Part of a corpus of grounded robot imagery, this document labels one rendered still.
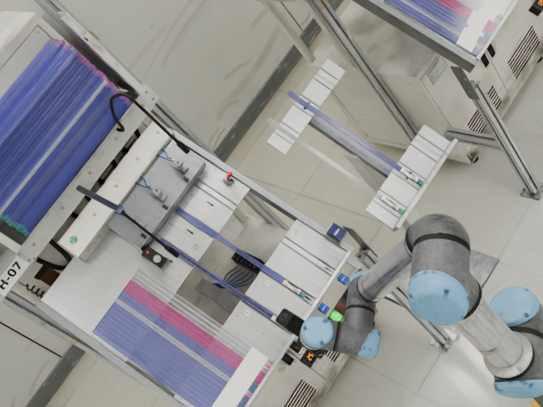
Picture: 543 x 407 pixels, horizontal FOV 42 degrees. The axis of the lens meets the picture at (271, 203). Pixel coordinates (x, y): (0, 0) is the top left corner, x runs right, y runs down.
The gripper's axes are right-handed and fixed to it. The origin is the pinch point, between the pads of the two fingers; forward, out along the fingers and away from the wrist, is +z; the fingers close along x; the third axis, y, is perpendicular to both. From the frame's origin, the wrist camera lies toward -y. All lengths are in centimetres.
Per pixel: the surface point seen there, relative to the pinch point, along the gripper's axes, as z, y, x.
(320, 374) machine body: 72, 13, -2
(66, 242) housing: 2, -75, -17
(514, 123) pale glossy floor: 81, 25, 135
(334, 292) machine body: 58, 0, 25
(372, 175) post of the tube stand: 14, -11, 57
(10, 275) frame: -5, -80, -34
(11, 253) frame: -9, -82, -28
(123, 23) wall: 120, -167, 90
